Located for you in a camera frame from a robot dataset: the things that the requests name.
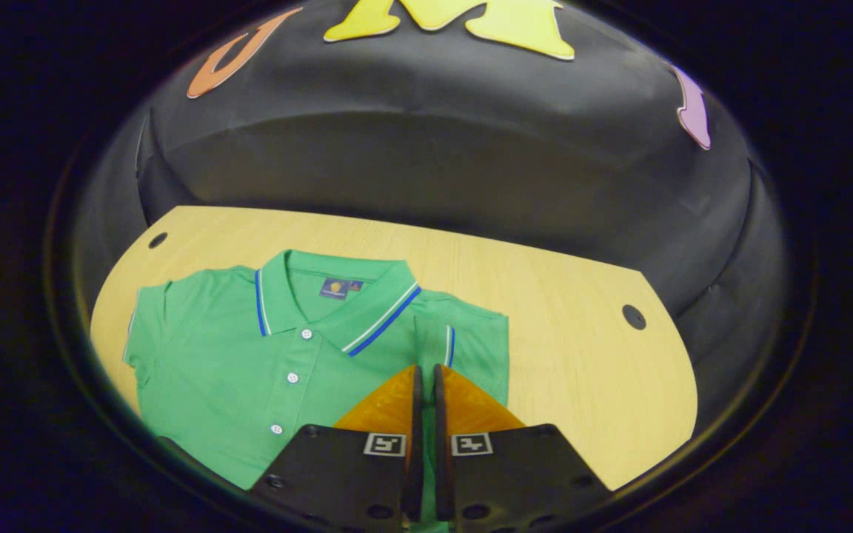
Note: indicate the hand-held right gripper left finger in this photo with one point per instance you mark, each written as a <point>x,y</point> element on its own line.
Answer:
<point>345,474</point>

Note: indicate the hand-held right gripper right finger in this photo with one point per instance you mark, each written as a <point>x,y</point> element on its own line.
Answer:
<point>515,474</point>

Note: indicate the green T-shirt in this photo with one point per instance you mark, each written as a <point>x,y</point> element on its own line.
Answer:
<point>212,355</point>

